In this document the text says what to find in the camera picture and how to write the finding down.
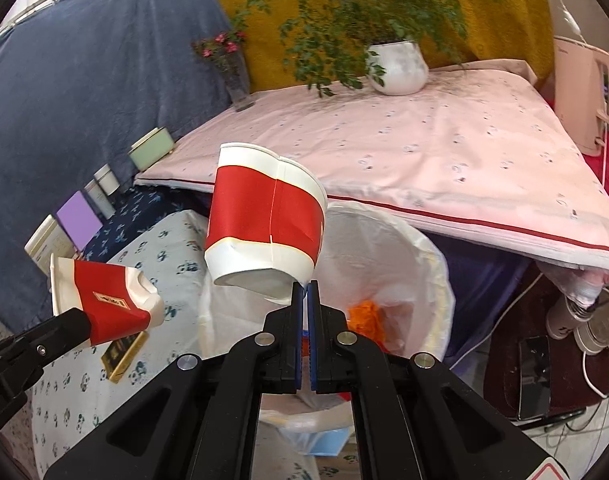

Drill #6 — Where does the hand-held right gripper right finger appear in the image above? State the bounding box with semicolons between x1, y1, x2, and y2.
307;280;572;480

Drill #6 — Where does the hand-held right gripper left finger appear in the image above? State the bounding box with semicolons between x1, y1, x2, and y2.
43;280;306;480

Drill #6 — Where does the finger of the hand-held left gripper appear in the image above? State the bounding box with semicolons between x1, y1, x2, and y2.
14;307;92;366

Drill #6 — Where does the crushed red paper cup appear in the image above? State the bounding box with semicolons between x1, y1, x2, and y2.
49;255;165;347
204;142;328;306

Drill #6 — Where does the orange snack bag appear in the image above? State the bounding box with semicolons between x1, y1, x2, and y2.
347;300;391;356

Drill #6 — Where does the bin with white bag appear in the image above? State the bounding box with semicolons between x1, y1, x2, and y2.
199;202;457;461

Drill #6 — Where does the panda printed tablecloth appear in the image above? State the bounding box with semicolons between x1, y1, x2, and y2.
32;210;215;480

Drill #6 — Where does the gold black packet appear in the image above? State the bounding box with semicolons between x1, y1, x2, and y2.
100;332;149;384

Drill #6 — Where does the purple notebook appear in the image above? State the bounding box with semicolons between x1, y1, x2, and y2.
56;192;104;253

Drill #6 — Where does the navy printed cloth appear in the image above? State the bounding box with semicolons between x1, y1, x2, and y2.
82;185;212;266

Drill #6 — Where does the short white can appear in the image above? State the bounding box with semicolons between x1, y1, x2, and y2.
93;164;120;195

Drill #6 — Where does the dark purple cloth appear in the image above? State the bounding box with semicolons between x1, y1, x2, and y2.
424;232;541;363

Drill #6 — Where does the dark red stool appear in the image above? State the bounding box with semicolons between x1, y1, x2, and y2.
484;275;607;423

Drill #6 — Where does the pale green tin box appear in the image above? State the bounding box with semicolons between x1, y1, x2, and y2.
128;127;178;171

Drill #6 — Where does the black flat device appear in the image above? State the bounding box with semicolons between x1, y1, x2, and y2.
517;335;553;421

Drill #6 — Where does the pink blanket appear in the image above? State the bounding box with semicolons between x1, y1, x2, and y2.
134;57;609;281

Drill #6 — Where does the blue grey blanket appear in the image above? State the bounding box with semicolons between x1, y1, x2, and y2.
0;0;235;333

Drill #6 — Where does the glass vase with pink flowers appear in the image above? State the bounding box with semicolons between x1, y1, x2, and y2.
192;30;256;112

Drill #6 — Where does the green plant in white pot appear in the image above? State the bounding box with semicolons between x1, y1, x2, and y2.
232;0;500;98

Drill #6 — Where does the cream electric kettle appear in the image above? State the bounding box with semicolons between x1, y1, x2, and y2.
553;35;609;156

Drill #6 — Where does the yellow cloth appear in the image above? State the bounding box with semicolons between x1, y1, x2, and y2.
199;0;555;93

